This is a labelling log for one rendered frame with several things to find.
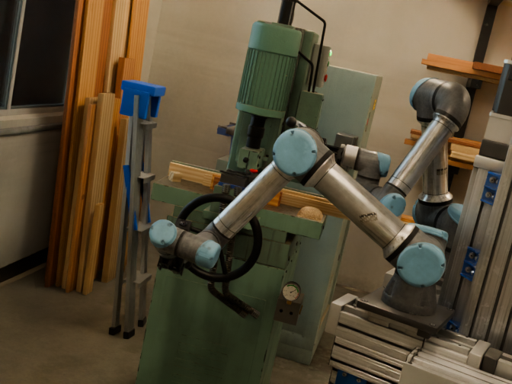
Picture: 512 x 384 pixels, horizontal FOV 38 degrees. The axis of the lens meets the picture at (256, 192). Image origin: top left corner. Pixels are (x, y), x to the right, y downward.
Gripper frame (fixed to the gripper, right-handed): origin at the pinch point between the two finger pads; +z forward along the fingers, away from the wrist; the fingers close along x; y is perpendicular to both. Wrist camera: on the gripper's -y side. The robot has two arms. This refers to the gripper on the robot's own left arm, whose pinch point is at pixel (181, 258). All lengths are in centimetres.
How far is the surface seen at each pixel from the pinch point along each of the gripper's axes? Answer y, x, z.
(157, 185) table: -25.6, -18.4, 12.4
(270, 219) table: -23.8, 22.4, 13.5
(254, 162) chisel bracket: -43.2, 11.5, 15.5
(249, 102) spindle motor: -59, 6, 3
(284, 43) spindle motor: -79, 13, -8
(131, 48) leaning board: -144, -95, 143
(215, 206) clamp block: -20.7, 4.6, 4.3
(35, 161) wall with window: -58, -114, 121
